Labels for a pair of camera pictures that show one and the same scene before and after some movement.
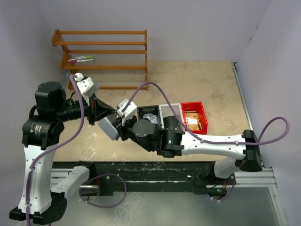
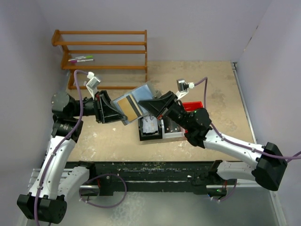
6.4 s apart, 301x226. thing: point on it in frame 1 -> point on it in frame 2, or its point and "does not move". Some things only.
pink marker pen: x=78 y=60 does not move
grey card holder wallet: x=108 y=128 -> x=145 y=92
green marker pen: x=86 y=57 does not move
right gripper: x=121 y=128 -> x=171 y=103
